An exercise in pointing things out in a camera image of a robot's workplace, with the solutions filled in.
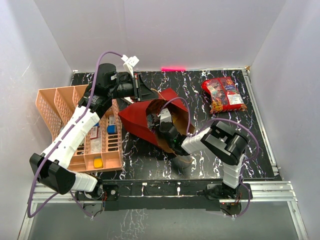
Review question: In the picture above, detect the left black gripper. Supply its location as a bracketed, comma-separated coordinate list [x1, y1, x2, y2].
[108, 73, 159, 103]

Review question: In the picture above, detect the peach plastic organizer basket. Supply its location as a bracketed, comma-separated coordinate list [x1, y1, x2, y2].
[35, 85, 123, 173]

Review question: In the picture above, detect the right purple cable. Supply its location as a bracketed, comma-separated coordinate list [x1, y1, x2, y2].
[159, 96, 261, 161]

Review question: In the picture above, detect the large red snack bag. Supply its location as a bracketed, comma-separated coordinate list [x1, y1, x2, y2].
[201, 76, 247, 114]

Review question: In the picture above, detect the red paper bag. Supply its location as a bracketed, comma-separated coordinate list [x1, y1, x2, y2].
[119, 88, 195, 162]

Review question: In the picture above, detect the blue item in basket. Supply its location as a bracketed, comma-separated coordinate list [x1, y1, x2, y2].
[106, 125, 117, 135]

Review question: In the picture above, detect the red white packet in basket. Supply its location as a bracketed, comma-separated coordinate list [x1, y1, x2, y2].
[90, 126, 99, 139]

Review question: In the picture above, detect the small white box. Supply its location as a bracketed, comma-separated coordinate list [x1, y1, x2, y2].
[123, 97, 134, 104]

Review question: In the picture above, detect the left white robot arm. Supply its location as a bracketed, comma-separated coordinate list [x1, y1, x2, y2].
[29, 63, 158, 200]

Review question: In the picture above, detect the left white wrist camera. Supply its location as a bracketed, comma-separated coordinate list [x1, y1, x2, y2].
[121, 54, 140, 77]

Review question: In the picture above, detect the yellow sponge block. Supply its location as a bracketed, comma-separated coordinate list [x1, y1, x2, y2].
[93, 157, 103, 169]

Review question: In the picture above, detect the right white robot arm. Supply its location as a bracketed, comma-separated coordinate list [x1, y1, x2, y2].
[157, 118, 248, 199]

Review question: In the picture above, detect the silver snack packet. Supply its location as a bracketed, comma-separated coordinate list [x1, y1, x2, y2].
[146, 113, 158, 131]

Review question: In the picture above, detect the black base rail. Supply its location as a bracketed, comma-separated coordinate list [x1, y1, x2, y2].
[76, 179, 253, 214]

